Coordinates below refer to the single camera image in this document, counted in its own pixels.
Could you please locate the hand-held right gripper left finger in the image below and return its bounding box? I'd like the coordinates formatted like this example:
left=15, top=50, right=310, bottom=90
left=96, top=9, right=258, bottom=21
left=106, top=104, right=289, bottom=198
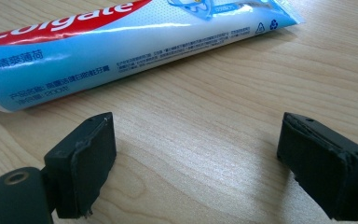
left=44, top=112, right=117, bottom=219

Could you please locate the blue and red toothpaste tube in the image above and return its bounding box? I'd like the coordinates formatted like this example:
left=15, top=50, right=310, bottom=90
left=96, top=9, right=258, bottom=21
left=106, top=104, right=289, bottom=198
left=0, top=0, right=306, bottom=114

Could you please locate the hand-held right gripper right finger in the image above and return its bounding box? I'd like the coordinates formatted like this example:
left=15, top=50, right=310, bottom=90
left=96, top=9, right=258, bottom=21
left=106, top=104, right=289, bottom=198
left=276, top=112, right=358, bottom=222

